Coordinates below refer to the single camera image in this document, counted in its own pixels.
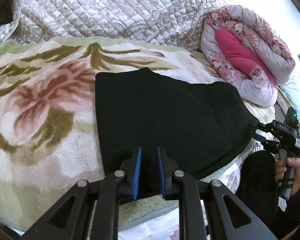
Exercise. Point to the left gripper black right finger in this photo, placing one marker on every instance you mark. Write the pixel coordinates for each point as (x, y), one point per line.
(207, 210)

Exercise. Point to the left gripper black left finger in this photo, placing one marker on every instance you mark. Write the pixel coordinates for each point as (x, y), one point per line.
(90, 210)

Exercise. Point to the black pants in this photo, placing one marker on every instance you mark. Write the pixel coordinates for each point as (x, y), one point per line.
(203, 127)

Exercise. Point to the black sleeve right forearm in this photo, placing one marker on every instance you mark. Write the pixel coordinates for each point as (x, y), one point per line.
(260, 174)

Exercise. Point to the person's right hand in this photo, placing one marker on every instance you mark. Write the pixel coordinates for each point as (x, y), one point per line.
(280, 170)

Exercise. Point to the floral fleece blanket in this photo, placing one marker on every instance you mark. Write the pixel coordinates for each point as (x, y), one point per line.
(48, 134)

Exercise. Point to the pink floral rolled comforter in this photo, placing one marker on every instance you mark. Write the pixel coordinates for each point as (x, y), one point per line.
(244, 50)

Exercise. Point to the beige quilted bedspread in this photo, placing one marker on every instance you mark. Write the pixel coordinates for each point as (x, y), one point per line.
(164, 22)

